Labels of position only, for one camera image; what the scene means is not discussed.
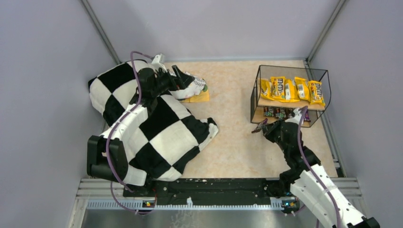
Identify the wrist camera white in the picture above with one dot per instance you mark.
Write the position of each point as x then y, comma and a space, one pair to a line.
297, 116
158, 62

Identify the yellow candy bag barcode side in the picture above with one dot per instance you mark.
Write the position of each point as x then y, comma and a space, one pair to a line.
266, 89

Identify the yellow m&m bag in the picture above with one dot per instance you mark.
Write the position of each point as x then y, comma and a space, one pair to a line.
278, 90
316, 95

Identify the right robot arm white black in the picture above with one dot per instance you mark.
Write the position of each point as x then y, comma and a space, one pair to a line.
307, 180

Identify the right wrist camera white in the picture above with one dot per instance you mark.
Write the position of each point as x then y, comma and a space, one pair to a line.
297, 116

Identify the yellow m&m bag on shelf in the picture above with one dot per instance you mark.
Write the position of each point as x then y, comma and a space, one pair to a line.
316, 95

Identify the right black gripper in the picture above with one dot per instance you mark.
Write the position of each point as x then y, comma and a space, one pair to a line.
270, 128

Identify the yellow cloth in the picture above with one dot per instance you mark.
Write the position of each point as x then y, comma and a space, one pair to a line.
204, 96

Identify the black wire mesh shelf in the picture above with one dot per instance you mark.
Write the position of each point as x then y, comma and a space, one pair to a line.
258, 104

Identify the yellow m&m bag front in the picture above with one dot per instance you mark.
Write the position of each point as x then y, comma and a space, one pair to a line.
278, 90

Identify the black white checkered cloth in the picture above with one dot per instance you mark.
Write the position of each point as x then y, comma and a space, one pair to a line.
157, 129

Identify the yellow candy bag shelf middle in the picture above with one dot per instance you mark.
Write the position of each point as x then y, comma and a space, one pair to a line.
302, 88

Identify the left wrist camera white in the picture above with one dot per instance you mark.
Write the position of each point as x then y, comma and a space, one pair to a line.
158, 62

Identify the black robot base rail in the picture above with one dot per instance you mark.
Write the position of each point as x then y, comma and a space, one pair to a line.
226, 192

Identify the yellow candy bag shelf left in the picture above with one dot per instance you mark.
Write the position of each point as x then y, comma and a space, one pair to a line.
291, 92

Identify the yellow candy bag shelf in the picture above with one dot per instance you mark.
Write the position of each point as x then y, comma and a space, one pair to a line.
302, 88
291, 92

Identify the animal print white cloth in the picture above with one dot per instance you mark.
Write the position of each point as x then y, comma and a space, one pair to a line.
193, 88

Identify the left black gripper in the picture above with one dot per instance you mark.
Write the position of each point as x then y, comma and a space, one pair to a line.
173, 81

